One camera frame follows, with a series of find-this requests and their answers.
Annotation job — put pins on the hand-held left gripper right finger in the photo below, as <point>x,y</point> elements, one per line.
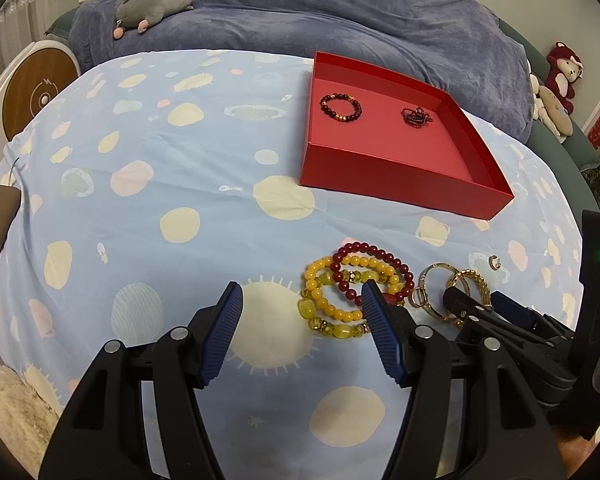
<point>384,337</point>

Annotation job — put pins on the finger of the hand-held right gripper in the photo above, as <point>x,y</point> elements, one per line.
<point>462,307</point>
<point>507,306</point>

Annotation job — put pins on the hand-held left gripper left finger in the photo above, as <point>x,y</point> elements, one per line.
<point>223,332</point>

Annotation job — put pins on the thin gold bangle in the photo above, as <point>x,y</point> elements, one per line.
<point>432,266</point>

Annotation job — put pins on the red cardboard box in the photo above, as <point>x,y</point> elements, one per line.
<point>395,130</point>

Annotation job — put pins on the blue covered sofa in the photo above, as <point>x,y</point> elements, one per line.
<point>555,152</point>

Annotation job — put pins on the spotted light blue bed sheet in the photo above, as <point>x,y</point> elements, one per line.
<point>155,170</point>

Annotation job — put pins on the beige round plush toy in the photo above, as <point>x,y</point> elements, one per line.
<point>554,110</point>

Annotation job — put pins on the small white plush toy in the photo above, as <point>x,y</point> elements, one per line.
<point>535,85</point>

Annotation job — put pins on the white fluffy cloth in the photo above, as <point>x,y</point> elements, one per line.
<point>7,402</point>

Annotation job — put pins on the red plush monkey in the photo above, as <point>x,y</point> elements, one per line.
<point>564,70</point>

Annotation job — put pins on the round white wooden-top device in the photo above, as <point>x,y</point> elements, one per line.
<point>35,92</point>

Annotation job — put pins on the blue velvet blanket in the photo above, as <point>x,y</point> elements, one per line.
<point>330,10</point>

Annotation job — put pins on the grey plush mouse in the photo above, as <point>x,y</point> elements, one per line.
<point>152,5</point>

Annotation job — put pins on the white curtain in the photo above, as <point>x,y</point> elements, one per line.
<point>15,20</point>

